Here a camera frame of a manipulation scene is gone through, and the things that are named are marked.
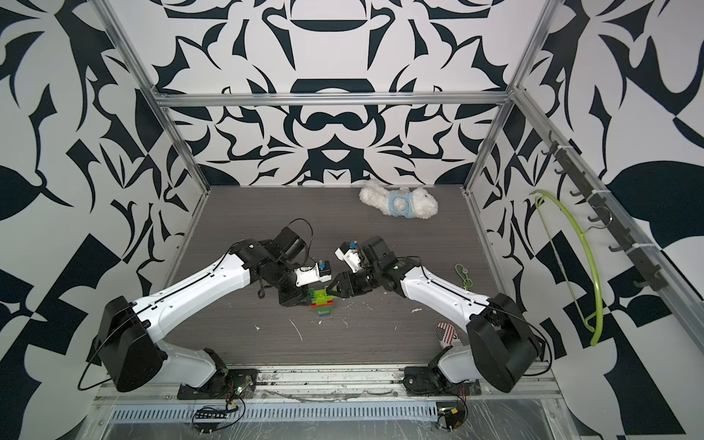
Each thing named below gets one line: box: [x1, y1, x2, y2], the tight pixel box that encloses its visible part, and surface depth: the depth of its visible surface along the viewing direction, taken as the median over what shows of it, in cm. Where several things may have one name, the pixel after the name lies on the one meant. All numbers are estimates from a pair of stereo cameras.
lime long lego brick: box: [311, 289, 336, 308], surface depth 79 cm
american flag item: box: [434, 321, 458, 346], surface depth 82 cm
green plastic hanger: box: [528, 189, 604, 346], surface depth 62 cm
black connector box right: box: [437, 406, 466, 430], surface depth 73 cm
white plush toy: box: [359, 185, 439, 220], surface depth 107 cm
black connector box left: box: [194, 409, 230, 424], surface depth 74 cm
